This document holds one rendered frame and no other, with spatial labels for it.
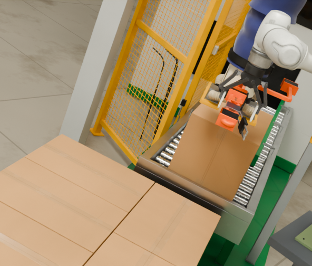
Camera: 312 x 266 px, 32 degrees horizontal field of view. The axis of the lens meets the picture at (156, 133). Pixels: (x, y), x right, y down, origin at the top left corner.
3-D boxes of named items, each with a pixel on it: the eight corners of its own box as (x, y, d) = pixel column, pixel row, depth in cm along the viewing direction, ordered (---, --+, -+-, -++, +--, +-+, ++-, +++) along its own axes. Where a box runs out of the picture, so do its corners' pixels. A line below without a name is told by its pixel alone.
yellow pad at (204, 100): (208, 84, 293) (212, 75, 291) (225, 91, 292) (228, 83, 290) (198, 102, 262) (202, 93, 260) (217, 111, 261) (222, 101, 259)
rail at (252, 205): (279, 124, 512) (288, 106, 505) (284, 126, 511) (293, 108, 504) (231, 237, 304) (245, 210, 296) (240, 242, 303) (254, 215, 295)
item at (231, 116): (217, 117, 221) (222, 106, 219) (234, 124, 221) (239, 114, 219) (214, 124, 214) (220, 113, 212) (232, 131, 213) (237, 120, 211)
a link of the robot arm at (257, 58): (253, 44, 210) (246, 58, 212) (251, 48, 201) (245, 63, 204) (275, 53, 209) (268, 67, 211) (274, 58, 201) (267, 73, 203)
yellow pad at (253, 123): (241, 98, 292) (244, 90, 290) (258, 106, 291) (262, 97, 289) (235, 118, 261) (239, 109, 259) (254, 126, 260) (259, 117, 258)
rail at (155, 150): (216, 94, 524) (224, 76, 516) (221, 96, 523) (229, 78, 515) (128, 183, 315) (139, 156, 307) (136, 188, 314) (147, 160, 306)
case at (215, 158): (192, 141, 364) (215, 88, 349) (247, 169, 358) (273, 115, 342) (165, 173, 310) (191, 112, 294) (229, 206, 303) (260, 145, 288)
